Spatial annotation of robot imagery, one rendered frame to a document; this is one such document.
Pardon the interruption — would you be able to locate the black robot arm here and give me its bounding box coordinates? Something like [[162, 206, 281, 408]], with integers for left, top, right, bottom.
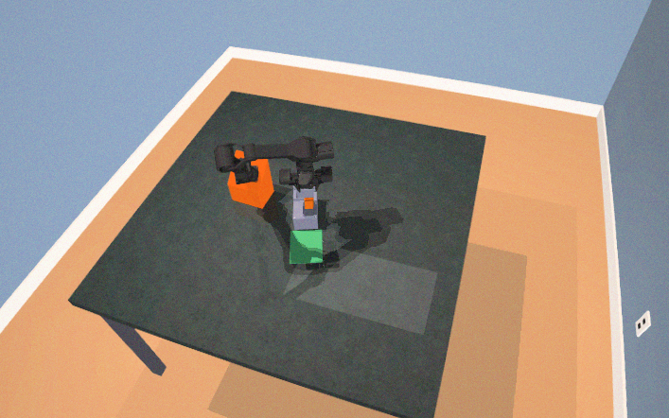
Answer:
[[214, 136, 334, 189]]

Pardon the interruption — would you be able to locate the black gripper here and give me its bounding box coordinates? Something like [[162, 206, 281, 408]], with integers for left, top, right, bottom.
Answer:
[[279, 163, 333, 193]]

